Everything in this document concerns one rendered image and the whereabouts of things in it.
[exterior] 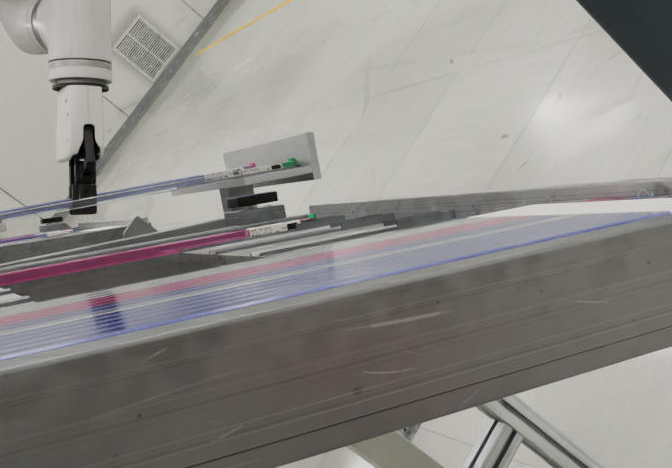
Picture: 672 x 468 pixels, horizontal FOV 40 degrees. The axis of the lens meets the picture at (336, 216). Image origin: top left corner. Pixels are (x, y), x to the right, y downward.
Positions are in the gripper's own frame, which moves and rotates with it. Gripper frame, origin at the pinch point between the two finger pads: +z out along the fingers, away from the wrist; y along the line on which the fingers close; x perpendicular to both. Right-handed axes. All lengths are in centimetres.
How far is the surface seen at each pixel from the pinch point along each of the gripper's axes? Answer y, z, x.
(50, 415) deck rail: 95, 10, -20
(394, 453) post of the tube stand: 1, 40, 47
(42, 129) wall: -714, -83, 105
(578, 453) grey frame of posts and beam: 26, 37, 63
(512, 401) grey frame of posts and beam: 25, 29, 52
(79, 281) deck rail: 27.3, 9.6, -5.8
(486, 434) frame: 23, 33, 49
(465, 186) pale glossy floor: -85, -5, 120
